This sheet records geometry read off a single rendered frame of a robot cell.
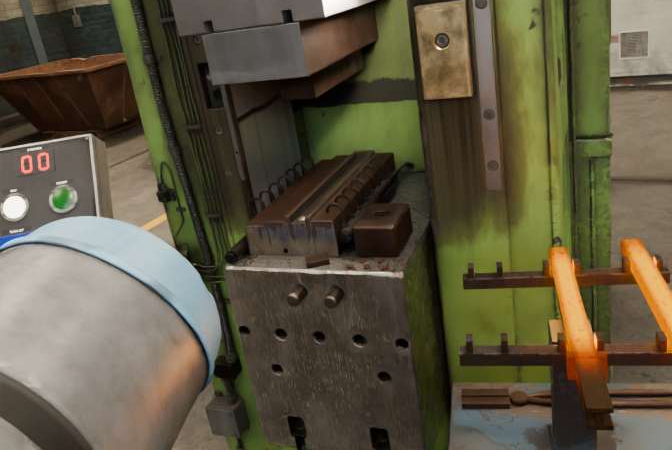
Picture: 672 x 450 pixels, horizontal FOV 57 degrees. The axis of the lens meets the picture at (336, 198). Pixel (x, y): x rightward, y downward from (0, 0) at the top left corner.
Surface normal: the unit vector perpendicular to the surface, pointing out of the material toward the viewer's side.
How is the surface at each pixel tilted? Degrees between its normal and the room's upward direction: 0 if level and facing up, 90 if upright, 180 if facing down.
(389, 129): 90
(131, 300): 50
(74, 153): 60
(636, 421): 0
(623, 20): 90
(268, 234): 90
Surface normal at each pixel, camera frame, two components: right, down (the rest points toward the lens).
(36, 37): 0.87, 0.04
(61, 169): -0.02, -0.18
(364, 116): -0.36, 0.37
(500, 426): -0.15, -0.93
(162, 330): 0.87, -0.40
